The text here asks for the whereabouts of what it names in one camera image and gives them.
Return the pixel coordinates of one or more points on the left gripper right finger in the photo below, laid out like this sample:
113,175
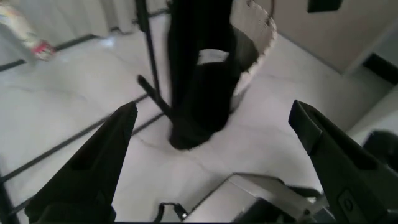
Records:
351,174

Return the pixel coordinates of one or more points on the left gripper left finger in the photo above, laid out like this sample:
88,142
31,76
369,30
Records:
90,174

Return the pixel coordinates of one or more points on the black garment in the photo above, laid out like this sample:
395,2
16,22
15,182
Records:
202,93

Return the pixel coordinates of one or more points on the cream printed garment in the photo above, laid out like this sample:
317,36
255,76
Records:
18,31

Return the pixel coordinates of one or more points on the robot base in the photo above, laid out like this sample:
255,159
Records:
264,193

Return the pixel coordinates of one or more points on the black clothes rack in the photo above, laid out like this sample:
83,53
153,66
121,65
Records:
146,25

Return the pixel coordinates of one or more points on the white laundry basket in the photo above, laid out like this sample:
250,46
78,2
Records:
255,28

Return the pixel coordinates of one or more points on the white curtain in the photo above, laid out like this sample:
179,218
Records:
77,15

